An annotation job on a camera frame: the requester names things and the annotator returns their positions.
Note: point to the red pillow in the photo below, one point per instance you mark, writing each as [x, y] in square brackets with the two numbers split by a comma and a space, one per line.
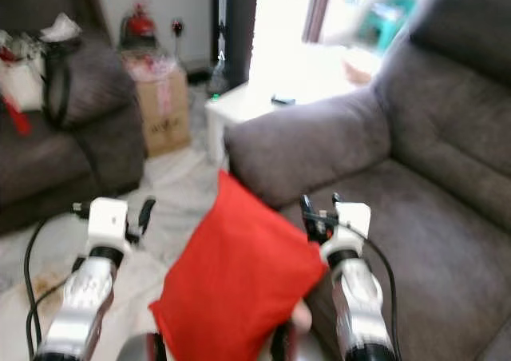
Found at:
[235, 281]

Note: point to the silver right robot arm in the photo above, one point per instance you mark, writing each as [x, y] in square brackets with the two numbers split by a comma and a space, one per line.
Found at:
[355, 297]

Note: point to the grey brown fabric sofa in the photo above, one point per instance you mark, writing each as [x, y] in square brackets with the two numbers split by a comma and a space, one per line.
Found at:
[48, 161]

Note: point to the dark brown fabric sofa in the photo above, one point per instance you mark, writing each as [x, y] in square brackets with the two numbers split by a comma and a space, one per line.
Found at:
[439, 137]

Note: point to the brown cardboard box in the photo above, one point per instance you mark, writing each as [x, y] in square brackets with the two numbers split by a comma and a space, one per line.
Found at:
[164, 117]

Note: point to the small black device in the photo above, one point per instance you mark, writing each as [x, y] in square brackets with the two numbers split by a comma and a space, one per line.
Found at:
[283, 100]

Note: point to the white low table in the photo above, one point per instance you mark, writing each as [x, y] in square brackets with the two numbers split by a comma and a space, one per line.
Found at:
[255, 101]

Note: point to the red ribbon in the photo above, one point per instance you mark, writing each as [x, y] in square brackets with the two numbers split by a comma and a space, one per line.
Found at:
[16, 117]

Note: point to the white bag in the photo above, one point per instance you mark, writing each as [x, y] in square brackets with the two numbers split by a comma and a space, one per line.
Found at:
[22, 81]

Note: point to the teal plastic stool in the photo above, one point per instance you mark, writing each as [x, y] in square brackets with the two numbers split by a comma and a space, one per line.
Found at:
[387, 21]

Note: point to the white crumpled plastic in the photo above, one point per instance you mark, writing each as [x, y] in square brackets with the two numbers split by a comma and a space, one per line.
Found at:
[61, 28]

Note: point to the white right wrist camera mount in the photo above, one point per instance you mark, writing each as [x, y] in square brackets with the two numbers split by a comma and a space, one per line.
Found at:
[355, 217]

